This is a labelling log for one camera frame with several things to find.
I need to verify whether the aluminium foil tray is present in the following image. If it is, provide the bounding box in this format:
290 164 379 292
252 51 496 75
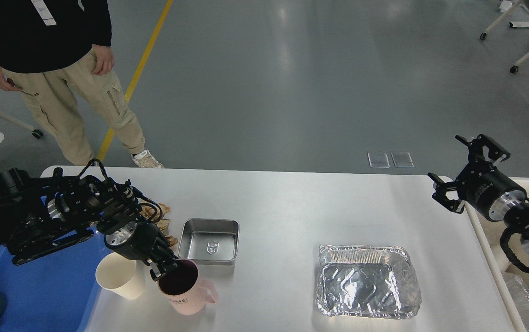
316 244 422 320

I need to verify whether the square steel tray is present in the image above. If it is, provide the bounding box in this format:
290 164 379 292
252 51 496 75
178 218 239 266

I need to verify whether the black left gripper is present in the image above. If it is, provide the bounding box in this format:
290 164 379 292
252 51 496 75
104 222 178 282

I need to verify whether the clear floor plate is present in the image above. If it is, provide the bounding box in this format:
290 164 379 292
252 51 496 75
391 153 415 168
367 153 390 169

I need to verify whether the person's right hand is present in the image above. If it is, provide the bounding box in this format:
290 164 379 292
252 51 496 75
0 66 23 92

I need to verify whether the clear floor plate right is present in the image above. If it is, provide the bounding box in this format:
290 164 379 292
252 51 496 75
391 153 415 168

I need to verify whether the cream paper cup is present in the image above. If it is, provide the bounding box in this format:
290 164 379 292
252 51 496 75
94 253 145 300

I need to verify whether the clear floor plate left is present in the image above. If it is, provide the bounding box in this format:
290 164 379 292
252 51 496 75
367 153 390 169

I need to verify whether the cream plastic bin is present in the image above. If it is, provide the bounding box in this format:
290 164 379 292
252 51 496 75
465 177 529 332

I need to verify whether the person in black top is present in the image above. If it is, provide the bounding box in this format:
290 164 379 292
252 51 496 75
0 0 163 168

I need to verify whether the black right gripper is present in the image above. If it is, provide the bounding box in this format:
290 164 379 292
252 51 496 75
428 134 527 221

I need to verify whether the white rolling chair base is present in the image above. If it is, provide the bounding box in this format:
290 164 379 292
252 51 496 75
479 0 529 75

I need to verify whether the pink mug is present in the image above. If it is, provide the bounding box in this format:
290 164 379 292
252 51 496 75
157 259 219 315

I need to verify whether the crumpled brown paper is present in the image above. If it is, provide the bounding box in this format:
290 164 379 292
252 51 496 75
140 202 178 249

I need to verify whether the clear plastic bag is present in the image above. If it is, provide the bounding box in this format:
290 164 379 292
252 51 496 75
502 273 529 332

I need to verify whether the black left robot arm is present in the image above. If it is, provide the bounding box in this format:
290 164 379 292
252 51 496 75
0 159 179 281

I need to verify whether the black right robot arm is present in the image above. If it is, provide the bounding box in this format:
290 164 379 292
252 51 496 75
428 134 529 274

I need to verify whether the person's left hand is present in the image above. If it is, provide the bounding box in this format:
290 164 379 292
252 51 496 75
92 44 115 76

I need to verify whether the blue plastic tray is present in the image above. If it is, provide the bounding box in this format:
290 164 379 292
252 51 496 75
0 194 122 332

